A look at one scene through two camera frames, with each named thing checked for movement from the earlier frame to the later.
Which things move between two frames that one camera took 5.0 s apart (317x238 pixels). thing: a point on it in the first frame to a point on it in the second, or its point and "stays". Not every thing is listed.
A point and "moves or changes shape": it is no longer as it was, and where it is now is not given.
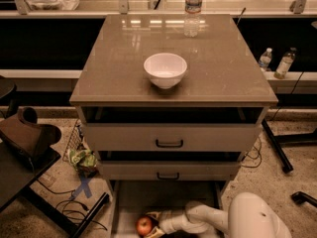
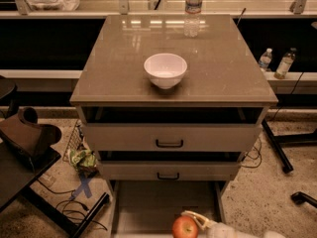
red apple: x=144 y=226 moves or changes shape
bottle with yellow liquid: x=285 y=63 stays
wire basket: x=76 y=141 stays
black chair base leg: x=299 y=197 stays
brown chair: x=24 y=134 stays
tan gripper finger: x=152 y=214 to x=201 y=220
